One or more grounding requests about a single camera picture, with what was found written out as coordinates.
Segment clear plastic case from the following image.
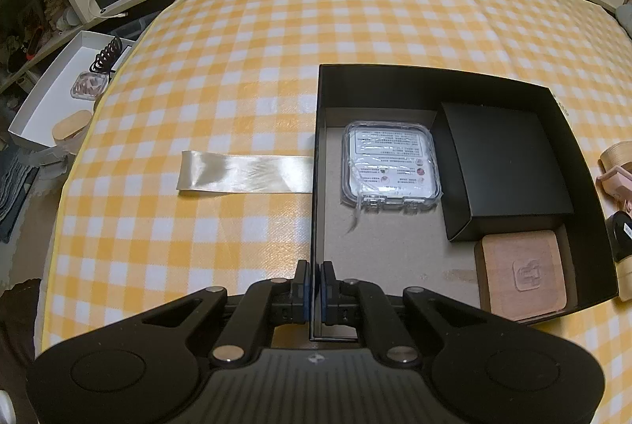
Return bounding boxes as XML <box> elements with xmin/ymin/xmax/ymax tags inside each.
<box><xmin>340</xmin><ymin>120</ymin><xmax>443</xmax><ymax>235</ymax></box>

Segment dark folded cloth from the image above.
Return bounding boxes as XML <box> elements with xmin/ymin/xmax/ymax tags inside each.
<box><xmin>0</xmin><ymin>152</ymin><xmax>40</xmax><ymax>243</ymax></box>

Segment large black box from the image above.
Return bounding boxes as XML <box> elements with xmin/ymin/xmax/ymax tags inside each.
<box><xmin>310</xmin><ymin>64</ymin><xmax>621</xmax><ymax>344</ymax></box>

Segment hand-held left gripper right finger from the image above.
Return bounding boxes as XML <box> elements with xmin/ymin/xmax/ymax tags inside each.
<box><xmin>320</xmin><ymin>259</ymin><xmax>489</xmax><ymax>368</ymax></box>

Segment grey storage bin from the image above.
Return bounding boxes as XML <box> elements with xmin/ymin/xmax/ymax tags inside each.
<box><xmin>111</xmin><ymin>14</ymin><xmax>155</xmax><ymax>43</ymax></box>

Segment pink square compact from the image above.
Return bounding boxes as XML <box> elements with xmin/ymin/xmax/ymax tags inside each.
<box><xmin>474</xmin><ymin>229</ymin><xmax>578</xmax><ymax>323</ymax></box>

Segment small clear case pink contents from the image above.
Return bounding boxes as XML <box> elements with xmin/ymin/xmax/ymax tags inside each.
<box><xmin>70</xmin><ymin>71</ymin><xmax>110</xmax><ymax>99</ymax></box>

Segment white open box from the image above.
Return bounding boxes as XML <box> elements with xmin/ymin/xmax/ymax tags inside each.
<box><xmin>7</xmin><ymin>30</ymin><xmax>137</xmax><ymax>153</ymax></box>

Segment oval wooden box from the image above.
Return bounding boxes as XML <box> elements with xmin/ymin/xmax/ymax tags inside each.
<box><xmin>51</xmin><ymin>109</ymin><xmax>94</xmax><ymax>144</ymax></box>

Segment small black box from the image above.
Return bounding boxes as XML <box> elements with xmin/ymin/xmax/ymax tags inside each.
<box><xmin>431</xmin><ymin>101</ymin><xmax>576</xmax><ymax>242</ymax></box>

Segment beige earbuds case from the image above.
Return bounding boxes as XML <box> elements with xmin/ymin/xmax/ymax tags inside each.
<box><xmin>598</xmin><ymin>145</ymin><xmax>632</xmax><ymax>175</ymax></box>

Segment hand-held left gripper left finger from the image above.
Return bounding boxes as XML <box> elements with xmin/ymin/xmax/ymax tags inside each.
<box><xmin>138</xmin><ymin>259</ymin><xmax>313</xmax><ymax>368</ymax></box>

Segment round black and cream jar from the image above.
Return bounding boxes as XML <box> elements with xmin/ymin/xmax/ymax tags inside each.
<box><xmin>611</xmin><ymin>211</ymin><xmax>632</xmax><ymax>263</ymax></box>

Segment black hair claw clip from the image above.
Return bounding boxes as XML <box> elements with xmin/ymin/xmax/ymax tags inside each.
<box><xmin>89</xmin><ymin>36</ymin><xmax>123</xmax><ymax>74</ymax></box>

